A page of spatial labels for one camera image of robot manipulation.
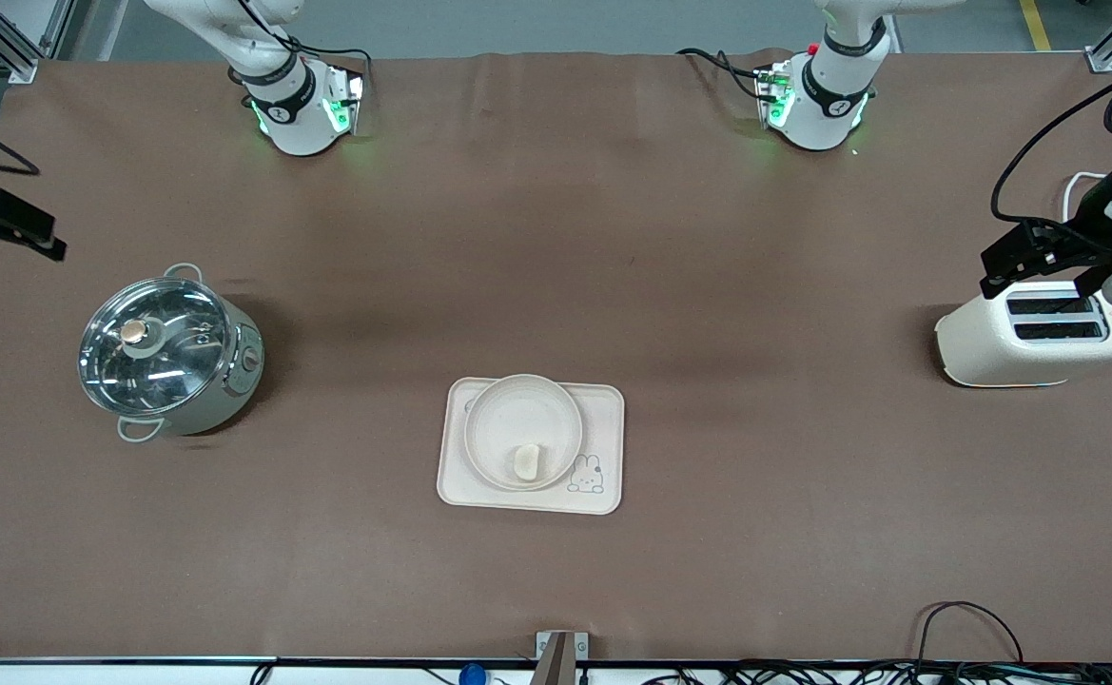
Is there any round cream plate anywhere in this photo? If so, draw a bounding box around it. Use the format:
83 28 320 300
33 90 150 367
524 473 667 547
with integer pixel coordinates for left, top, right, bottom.
463 374 584 492

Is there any cream rabbit print tray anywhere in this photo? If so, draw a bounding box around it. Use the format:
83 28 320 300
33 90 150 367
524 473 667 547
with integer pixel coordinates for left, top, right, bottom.
437 378 626 516

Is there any cream two-slot toaster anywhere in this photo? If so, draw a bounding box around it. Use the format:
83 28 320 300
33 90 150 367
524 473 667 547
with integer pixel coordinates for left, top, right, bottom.
934 281 1112 388

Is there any glass pot lid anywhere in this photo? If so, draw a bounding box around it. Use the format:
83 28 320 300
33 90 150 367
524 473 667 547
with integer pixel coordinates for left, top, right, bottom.
78 278 233 417

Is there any pale green electric pot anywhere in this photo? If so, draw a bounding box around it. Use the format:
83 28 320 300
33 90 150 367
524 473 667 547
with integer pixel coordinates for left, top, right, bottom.
78 264 265 444

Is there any white toaster cable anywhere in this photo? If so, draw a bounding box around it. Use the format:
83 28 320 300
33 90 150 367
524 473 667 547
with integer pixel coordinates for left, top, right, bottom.
1062 171 1110 225

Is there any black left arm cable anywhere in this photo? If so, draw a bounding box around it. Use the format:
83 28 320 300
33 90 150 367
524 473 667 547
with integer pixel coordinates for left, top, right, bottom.
990 52 1112 225

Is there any black looped table cable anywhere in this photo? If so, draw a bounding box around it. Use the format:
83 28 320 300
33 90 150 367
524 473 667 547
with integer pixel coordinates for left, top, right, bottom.
915 600 1025 667

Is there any black left base cable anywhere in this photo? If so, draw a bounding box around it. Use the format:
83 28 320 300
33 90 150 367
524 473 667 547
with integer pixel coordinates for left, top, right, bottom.
676 48 768 102

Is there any black base cable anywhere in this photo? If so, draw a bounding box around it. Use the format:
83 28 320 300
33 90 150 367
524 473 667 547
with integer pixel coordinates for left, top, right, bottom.
676 48 768 102
232 0 373 82

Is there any black right base cable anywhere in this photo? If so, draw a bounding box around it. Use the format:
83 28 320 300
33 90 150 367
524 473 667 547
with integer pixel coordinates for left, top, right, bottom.
232 0 373 82

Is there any black cable bundle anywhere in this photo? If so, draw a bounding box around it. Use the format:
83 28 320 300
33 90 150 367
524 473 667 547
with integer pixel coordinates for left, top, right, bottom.
646 660 1112 685

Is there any grey metal camera bracket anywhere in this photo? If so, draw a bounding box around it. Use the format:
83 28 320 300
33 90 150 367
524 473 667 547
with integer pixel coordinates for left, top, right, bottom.
528 631 590 685

